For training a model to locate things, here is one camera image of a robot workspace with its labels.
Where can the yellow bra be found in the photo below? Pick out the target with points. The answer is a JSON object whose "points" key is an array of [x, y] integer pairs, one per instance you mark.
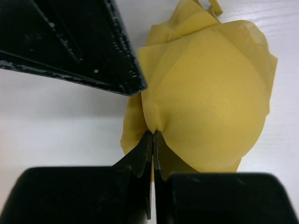
{"points": [[209, 87]]}

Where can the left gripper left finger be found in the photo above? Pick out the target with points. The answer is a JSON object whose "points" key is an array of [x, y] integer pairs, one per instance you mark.
{"points": [[119, 194]]}

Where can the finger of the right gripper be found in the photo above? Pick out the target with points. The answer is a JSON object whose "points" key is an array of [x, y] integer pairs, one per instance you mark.
{"points": [[79, 41]]}

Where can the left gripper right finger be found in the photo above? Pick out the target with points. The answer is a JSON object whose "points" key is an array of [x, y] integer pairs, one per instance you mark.
{"points": [[185, 196]]}

